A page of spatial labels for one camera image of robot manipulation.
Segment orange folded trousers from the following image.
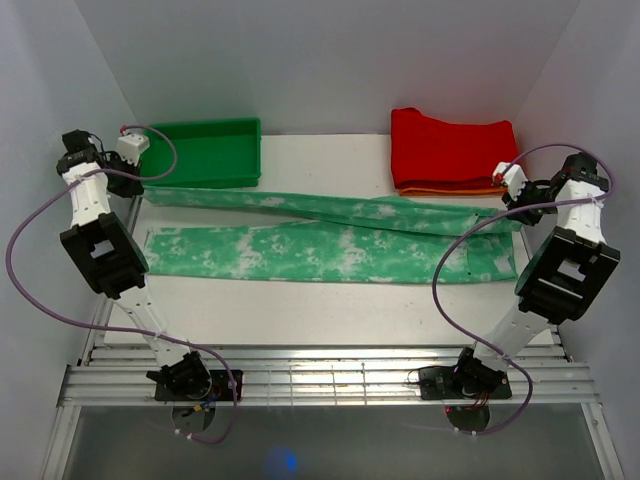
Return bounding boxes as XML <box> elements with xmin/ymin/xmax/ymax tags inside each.
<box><xmin>398</xmin><ymin>183</ymin><xmax>507</xmax><ymax>197</ymax></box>

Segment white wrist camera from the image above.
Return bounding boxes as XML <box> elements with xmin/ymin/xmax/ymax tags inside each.
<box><xmin>115</xmin><ymin>126</ymin><xmax>150</xmax><ymax>167</ymax></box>
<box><xmin>492</xmin><ymin>162</ymin><xmax>529</xmax><ymax>200</ymax></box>

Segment red folded trousers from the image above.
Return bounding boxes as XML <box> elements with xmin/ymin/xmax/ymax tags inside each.
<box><xmin>390</xmin><ymin>108</ymin><xmax>519</xmax><ymax>190</ymax></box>

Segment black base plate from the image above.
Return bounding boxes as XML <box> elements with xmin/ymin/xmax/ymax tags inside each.
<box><xmin>153</xmin><ymin>370</ymin><xmax>233</xmax><ymax>403</ymax></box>
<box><xmin>418</xmin><ymin>366</ymin><xmax>512</xmax><ymax>400</ymax></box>

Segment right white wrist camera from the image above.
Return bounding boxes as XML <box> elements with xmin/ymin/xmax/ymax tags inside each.
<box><xmin>492</xmin><ymin>162</ymin><xmax>529</xmax><ymax>200</ymax></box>

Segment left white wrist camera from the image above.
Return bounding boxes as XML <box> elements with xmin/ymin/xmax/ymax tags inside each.
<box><xmin>115</xmin><ymin>126</ymin><xmax>150</xmax><ymax>167</ymax></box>

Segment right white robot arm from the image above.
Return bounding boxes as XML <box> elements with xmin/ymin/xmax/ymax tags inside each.
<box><xmin>451</xmin><ymin>152</ymin><xmax>620</xmax><ymax>397</ymax></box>

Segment green white tie-dye trousers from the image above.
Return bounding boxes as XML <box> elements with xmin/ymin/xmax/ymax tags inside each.
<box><xmin>144</xmin><ymin>187</ymin><xmax>520</xmax><ymax>284</ymax></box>

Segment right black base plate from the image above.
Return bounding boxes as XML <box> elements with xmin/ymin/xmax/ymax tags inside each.
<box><xmin>418</xmin><ymin>366</ymin><xmax>512</xmax><ymax>400</ymax></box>

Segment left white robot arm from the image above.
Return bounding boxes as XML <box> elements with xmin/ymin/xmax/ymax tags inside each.
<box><xmin>56</xmin><ymin>130</ymin><xmax>212</xmax><ymax>400</ymax></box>

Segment aluminium rail frame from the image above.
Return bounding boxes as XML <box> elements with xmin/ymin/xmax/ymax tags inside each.
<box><xmin>41</xmin><ymin>342</ymin><xmax>624</xmax><ymax>479</ymax></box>

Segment green plastic bin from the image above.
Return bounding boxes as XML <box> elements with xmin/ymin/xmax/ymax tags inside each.
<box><xmin>140</xmin><ymin>118</ymin><xmax>261</xmax><ymax>189</ymax></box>

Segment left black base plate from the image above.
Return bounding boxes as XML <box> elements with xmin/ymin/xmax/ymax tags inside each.
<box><xmin>153</xmin><ymin>370</ymin><xmax>233</xmax><ymax>403</ymax></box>

